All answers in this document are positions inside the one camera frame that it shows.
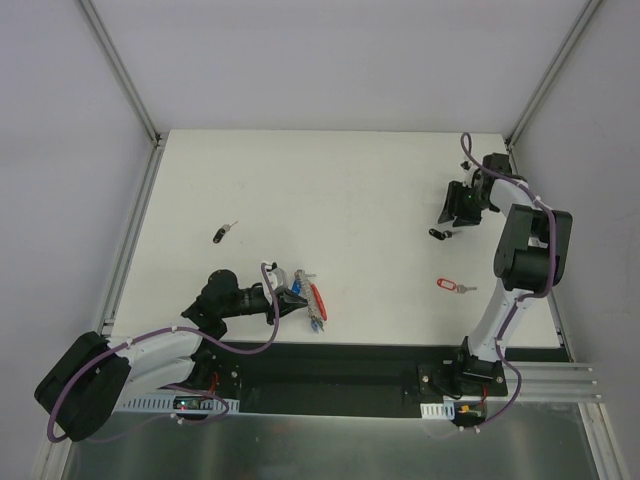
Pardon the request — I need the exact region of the grey cable duct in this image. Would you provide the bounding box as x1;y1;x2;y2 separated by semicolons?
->
420;402;455;421
115;393;240;415

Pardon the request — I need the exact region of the left aluminium frame post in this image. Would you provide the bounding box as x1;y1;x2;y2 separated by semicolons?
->
75;0;162;146

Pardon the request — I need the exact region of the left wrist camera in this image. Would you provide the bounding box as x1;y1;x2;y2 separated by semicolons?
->
261;262;291;301

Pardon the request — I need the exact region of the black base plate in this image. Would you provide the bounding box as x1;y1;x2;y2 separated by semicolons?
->
153;339;506;415

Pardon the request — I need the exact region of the red tag key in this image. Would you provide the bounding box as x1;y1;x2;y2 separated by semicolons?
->
436;278;477;294

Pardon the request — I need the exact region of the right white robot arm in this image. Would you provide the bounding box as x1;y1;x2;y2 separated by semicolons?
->
430;153;573;399

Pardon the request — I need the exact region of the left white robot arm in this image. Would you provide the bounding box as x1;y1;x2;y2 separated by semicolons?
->
34;263;315;444

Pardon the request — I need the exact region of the right grey cable duct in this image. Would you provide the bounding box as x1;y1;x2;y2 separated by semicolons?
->
420;402;455;421

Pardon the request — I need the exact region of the red handled keyring carabiner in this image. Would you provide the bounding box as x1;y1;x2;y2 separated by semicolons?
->
291;269;328;334

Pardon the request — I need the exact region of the left grey cable duct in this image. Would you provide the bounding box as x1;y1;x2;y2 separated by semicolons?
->
115;393;240;415

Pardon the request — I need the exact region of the black tag key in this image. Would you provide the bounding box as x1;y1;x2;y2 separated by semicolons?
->
428;228;455;241
212;221;237;244

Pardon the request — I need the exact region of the right aluminium frame post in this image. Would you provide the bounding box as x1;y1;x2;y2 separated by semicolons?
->
505;0;605;152

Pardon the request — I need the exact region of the aluminium front rail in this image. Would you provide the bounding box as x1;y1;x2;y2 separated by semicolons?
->
513;362;604;403

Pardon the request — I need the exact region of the aluminium frame post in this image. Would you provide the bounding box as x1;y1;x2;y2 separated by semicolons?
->
75;0;162;146
505;0;605;152

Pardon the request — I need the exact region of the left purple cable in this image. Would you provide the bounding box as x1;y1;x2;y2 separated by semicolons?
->
47;262;284;444

